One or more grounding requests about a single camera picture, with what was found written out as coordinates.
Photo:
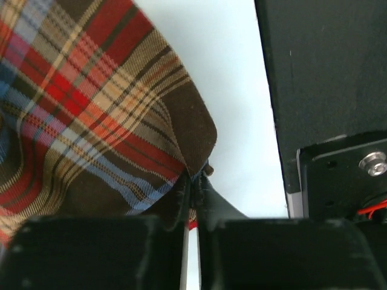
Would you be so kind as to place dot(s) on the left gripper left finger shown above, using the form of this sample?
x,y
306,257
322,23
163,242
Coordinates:
x,y
126,252

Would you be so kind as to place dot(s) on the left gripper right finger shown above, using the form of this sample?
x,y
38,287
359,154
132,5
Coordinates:
x,y
237,252

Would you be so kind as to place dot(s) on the red plaid long sleeve shirt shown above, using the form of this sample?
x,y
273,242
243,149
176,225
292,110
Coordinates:
x,y
99,116

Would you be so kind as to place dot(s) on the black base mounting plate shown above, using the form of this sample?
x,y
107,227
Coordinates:
x,y
326,67

